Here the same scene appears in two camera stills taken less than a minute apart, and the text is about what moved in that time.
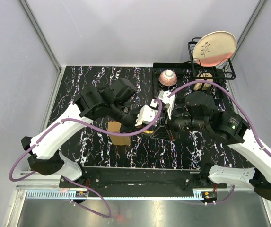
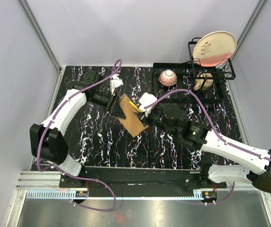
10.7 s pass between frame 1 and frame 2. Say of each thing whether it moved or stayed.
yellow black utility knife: moved
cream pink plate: stayed
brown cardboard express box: moved
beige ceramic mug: stayed
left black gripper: moved
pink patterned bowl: stayed
